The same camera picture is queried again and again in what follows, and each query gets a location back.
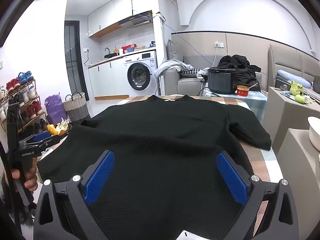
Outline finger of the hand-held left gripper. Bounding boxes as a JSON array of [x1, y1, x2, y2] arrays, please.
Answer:
[[18, 131, 69, 153]]

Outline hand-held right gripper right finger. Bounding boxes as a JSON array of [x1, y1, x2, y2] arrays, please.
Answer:
[[216, 152, 294, 240]]

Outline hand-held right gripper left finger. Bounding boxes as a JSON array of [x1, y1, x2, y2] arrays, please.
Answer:
[[33, 150, 115, 240]]

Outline black knit sweater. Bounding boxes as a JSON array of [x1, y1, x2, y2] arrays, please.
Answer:
[[37, 94, 272, 240]]

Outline person's left hand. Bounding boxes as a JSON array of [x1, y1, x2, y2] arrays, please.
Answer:
[[10, 166, 38, 192]]

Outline plaid blanket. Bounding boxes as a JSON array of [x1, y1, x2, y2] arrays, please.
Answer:
[[37, 94, 274, 240]]

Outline purple plastic bag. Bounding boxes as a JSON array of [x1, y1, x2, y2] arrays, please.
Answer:
[[44, 93, 67, 125]]

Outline metal shoe rack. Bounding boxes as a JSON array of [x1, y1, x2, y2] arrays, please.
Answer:
[[0, 79, 48, 135]]

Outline woven laundry basket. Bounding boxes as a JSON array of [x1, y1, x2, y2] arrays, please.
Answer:
[[62, 92, 90, 124]]

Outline grey upholstered bench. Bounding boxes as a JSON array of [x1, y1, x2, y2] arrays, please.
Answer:
[[276, 127, 320, 230], [262, 86, 320, 155]]

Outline table with checked cloth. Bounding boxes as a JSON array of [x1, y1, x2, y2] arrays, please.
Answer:
[[201, 87, 268, 123]]

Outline white lower kitchen cabinets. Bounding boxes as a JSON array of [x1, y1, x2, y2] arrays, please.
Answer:
[[88, 60, 129, 99]]

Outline white kitchen cabinets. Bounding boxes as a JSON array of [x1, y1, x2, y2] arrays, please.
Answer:
[[88, 60, 129, 99], [88, 0, 150, 38]]

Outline red instant noodle bowl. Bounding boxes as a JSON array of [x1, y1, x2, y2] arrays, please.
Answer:
[[236, 85, 250, 97]]

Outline black framed glass door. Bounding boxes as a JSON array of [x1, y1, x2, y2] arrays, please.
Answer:
[[64, 20, 88, 100]]

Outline white bowl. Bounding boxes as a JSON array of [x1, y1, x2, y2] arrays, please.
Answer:
[[308, 116, 320, 152]]

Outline grey sofa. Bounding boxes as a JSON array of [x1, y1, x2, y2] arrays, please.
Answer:
[[160, 39, 263, 98]]

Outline white grey garment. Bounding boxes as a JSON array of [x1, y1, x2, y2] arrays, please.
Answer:
[[196, 68, 210, 80]]

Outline green plush toy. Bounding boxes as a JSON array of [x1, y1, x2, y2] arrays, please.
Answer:
[[287, 80, 307, 104]]

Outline black jacket pile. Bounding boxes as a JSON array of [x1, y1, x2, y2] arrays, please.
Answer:
[[219, 54, 262, 92]]

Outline houndstooth cushion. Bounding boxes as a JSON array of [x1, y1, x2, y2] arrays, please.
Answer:
[[180, 68, 204, 77]]

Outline light blue pillow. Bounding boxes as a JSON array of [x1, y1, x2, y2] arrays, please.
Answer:
[[277, 69, 313, 88]]

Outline white washing machine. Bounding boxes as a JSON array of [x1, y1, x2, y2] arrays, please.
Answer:
[[123, 51, 158, 96]]

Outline light grey clothing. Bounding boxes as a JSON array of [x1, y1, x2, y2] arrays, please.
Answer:
[[154, 60, 194, 79]]

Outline beige upholstered headboard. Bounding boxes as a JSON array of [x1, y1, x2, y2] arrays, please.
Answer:
[[267, 44, 320, 88]]

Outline grey sofa cushion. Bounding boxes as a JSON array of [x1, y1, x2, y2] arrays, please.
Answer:
[[167, 39, 184, 62]]

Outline white upper kitchen cabinets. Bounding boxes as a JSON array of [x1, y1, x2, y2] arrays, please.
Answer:
[[88, 0, 150, 38]]

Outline steel range hood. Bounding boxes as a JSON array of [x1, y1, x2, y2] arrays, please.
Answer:
[[118, 11, 153, 27]]

